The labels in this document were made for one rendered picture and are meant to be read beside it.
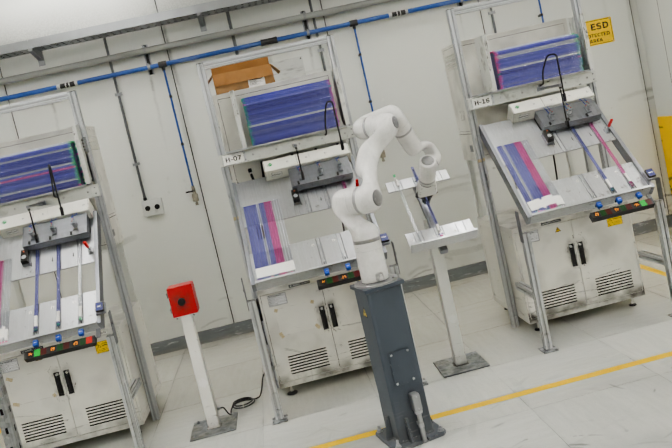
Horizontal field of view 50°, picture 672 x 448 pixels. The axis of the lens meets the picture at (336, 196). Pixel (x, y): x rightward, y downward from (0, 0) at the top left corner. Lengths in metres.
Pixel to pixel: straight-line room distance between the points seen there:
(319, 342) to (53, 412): 1.46
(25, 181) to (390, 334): 2.18
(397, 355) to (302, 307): 0.99
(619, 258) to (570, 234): 0.33
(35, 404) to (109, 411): 0.38
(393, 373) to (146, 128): 3.13
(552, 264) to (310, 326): 1.40
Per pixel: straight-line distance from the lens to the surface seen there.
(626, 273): 4.49
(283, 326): 4.03
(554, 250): 4.27
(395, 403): 3.22
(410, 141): 3.47
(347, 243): 3.74
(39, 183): 4.22
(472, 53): 4.44
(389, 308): 3.11
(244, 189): 4.07
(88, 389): 4.22
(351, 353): 4.10
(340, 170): 3.98
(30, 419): 4.34
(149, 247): 5.67
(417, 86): 5.70
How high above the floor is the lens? 1.39
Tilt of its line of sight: 5 degrees down
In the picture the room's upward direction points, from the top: 13 degrees counter-clockwise
